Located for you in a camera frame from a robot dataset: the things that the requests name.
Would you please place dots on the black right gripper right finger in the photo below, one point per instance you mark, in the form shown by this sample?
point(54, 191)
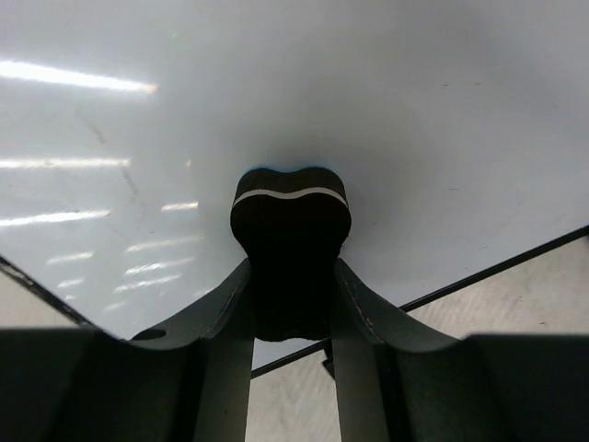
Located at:
point(398, 379)

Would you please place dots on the white whiteboard black frame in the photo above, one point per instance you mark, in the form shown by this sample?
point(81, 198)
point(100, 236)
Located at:
point(459, 129)

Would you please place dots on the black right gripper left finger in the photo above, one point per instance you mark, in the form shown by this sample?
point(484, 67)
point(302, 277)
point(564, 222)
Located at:
point(185, 379)

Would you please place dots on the black bone-shaped eraser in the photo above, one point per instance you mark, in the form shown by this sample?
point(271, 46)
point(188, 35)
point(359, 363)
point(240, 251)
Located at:
point(292, 225)

